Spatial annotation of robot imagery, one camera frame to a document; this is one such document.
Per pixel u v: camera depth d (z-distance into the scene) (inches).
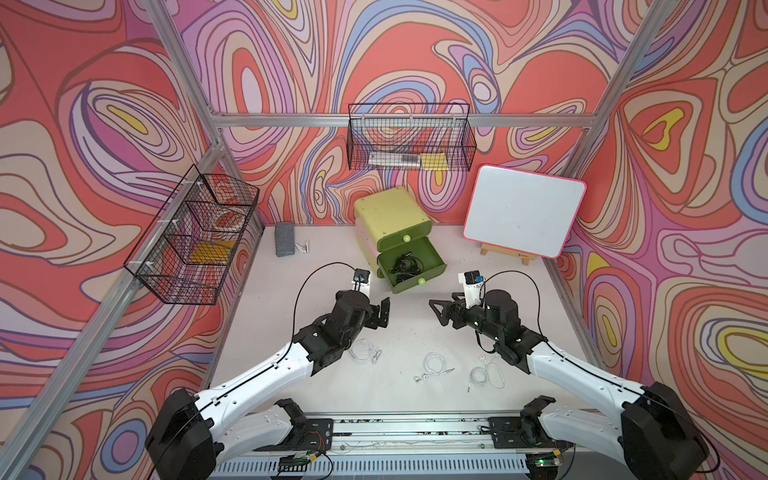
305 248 43.7
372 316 27.1
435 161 35.8
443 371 32.9
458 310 28.1
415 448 28.7
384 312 27.7
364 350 34.5
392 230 35.0
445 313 28.5
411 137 37.9
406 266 38.5
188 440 15.1
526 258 41.6
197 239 27.6
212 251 28.2
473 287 28.2
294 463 27.8
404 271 37.7
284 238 44.7
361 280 25.9
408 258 38.8
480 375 32.9
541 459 28.3
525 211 40.0
